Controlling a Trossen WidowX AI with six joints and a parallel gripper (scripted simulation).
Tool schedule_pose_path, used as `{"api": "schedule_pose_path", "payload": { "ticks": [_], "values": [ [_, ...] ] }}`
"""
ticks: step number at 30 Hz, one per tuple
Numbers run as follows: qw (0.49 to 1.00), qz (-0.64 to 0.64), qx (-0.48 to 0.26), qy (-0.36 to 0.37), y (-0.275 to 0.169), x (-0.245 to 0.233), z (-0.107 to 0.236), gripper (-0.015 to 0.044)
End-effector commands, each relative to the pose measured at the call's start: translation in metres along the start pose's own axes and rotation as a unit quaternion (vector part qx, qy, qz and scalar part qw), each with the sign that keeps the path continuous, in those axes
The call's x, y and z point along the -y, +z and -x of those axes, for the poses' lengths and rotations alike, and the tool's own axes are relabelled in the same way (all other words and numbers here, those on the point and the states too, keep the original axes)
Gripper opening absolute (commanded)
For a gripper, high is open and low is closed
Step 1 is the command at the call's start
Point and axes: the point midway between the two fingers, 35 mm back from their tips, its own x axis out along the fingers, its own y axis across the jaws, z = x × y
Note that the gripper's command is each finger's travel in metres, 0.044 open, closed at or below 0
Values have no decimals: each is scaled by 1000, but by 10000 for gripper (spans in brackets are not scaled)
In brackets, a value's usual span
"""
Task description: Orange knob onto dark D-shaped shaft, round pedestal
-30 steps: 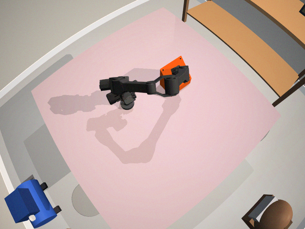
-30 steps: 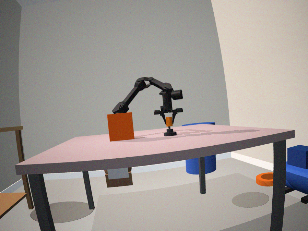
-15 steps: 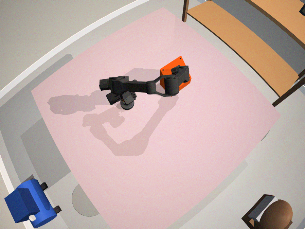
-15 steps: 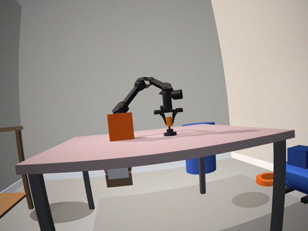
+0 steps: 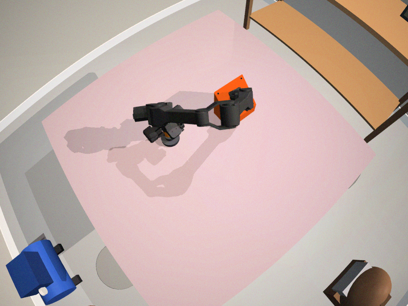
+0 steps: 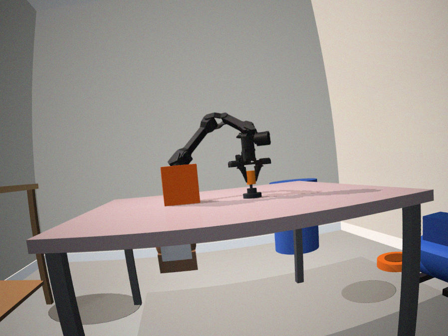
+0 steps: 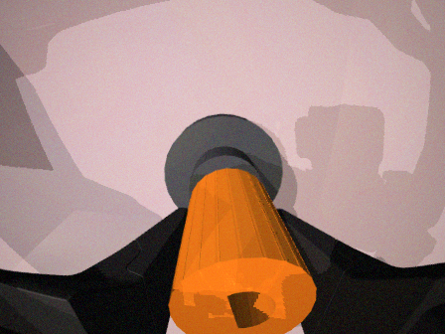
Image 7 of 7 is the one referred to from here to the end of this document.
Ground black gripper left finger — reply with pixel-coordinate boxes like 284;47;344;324
0;208;188;334

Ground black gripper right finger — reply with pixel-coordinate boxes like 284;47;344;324
277;208;445;334

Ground orange knob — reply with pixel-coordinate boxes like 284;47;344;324
168;168;317;334

